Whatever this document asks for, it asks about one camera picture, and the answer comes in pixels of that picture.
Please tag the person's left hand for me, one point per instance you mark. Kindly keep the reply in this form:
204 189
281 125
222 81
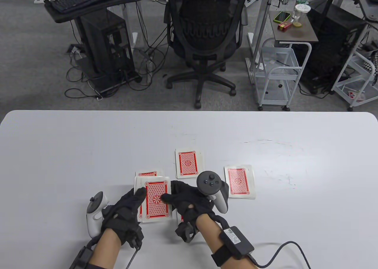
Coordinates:
124 218

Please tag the person's right hand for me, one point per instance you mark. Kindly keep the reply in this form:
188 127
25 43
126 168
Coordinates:
189 201

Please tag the red-backed playing card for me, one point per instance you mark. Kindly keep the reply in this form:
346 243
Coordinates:
179 217

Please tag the stack of red-backed cards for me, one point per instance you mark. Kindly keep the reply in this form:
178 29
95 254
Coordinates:
156 204

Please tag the card pile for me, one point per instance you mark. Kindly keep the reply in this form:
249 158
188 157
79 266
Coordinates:
237 181
188 163
147 173

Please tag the person's left forearm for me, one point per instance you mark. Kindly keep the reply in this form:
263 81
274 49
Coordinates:
106 248

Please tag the grey tracking controller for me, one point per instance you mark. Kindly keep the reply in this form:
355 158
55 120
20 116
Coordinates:
93 221
209 181

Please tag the black mesh office chair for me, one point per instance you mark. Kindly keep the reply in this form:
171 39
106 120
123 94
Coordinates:
206 20

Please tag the black computer tower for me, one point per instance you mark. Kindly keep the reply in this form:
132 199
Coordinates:
330 38
100 38

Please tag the red white small box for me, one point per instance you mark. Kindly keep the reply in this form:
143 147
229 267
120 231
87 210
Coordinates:
355 96

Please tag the brown side table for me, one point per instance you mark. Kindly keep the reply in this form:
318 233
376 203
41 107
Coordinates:
295 34

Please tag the green-cased phone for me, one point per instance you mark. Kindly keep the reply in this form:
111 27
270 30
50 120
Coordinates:
282 16

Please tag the glass jar white lid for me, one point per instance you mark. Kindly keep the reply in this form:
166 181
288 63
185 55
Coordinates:
301 13

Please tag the black white checkered cloth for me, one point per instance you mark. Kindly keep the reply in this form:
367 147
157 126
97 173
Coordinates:
372 63

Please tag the silver metal post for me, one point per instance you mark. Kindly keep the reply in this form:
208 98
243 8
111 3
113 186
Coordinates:
265 16

